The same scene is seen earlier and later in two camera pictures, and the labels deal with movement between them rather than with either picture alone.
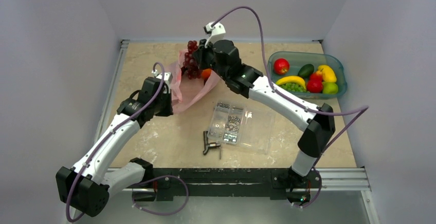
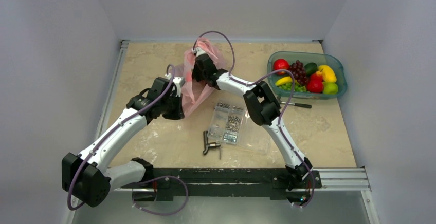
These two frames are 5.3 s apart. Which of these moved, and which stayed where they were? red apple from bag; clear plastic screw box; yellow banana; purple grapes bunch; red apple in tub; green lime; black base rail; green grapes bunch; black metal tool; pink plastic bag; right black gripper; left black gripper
Moved: right black gripper; purple grapes bunch; left black gripper; pink plastic bag
Stayed: red apple in tub; red apple from bag; green grapes bunch; black metal tool; yellow banana; green lime; clear plastic screw box; black base rail
